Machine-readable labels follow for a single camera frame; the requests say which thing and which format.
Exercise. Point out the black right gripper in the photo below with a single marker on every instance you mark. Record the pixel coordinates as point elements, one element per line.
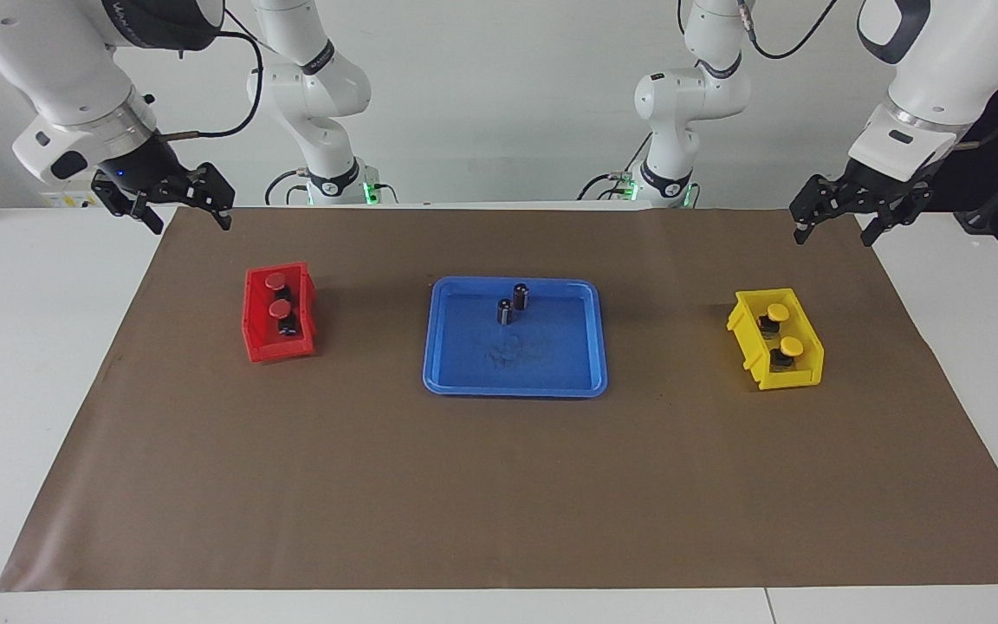
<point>148,169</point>

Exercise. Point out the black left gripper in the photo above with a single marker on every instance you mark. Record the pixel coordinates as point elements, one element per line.
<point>880,192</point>

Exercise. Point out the red push button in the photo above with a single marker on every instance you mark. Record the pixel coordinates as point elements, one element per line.
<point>280,308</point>
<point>276,281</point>

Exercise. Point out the yellow push button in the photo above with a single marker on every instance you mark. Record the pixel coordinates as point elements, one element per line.
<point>791,347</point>
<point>778,311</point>

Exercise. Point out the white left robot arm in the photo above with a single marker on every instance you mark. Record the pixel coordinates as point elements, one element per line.
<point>941,78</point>

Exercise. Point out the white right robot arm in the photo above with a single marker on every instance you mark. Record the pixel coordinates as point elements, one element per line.
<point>57,78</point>

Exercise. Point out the blue plastic tray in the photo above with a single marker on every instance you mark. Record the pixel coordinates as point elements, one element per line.
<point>551,364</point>

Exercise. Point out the red plastic bin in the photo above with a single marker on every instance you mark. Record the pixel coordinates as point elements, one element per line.
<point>256,334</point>

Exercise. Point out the yellow plastic bin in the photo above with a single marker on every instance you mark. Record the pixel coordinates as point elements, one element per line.
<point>750,338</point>

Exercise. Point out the black cylindrical capacitor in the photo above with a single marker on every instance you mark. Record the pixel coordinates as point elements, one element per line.
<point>505,314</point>
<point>521,297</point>

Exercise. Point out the brown paper mat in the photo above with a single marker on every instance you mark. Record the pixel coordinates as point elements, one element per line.
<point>499,485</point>

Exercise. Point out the white wall outlet box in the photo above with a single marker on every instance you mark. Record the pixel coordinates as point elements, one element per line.
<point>66,199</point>

